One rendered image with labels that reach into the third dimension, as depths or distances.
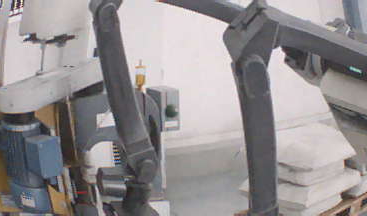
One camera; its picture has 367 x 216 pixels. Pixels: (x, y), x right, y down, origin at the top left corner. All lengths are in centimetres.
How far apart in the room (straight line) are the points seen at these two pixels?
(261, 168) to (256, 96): 18
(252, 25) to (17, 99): 70
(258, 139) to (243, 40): 20
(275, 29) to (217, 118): 580
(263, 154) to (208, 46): 554
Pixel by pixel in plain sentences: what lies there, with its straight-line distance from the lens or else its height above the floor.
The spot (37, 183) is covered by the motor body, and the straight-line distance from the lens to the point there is 213.
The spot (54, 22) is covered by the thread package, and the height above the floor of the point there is 157.
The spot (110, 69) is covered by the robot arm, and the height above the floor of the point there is 144.
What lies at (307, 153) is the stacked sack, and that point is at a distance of 503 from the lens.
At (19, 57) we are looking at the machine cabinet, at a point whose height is 117.
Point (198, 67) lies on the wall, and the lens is 719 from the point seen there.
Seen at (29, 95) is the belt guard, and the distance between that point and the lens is 205.
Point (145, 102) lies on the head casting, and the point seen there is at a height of 131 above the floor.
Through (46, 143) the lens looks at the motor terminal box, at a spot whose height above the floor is 130.
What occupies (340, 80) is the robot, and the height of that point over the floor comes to 142.
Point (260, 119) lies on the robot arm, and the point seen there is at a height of 142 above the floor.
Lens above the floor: 172
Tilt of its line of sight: 10 degrees down
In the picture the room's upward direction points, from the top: 1 degrees counter-clockwise
